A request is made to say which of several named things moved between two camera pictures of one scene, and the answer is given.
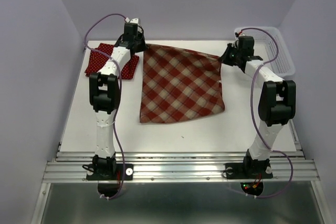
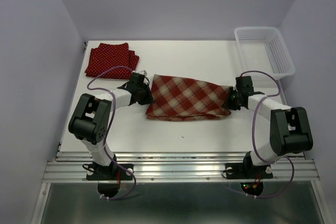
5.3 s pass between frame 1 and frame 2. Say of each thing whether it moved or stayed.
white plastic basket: stayed
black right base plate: stayed
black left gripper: moved
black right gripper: moved
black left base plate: stayed
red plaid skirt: moved
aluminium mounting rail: stayed
